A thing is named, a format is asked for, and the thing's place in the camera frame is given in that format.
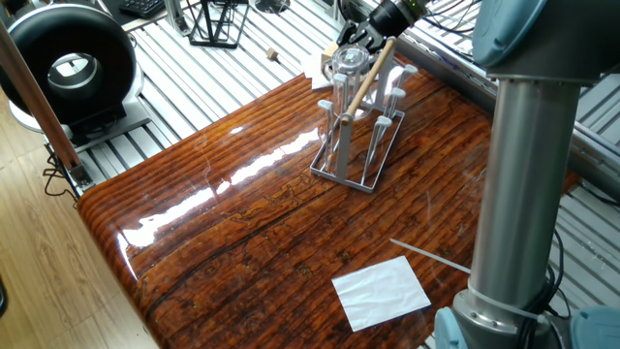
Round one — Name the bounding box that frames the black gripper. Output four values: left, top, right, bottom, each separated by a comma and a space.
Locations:
335, 0, 427, 57

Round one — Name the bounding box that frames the clear glass cup with handle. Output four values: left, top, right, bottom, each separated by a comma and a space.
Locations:
329, 44, 375, 122

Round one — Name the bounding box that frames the white wire cup rack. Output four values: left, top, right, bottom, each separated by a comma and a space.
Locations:
308, 39, 419, 193

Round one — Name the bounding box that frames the black keyboard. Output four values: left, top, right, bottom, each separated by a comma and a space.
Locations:
114, 0, 168, 18

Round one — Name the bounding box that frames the flat white paper sheet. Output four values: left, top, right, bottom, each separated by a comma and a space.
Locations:
331, 255, 433, 333

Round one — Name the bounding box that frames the black round fan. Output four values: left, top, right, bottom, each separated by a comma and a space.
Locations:
0, 3, 140, 128

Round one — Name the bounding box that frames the black wire stand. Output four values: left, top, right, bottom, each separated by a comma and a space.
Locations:
188, 0, 242, 49

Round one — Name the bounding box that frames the brown wooden post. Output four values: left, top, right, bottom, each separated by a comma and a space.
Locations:
0, 19, 86, 174

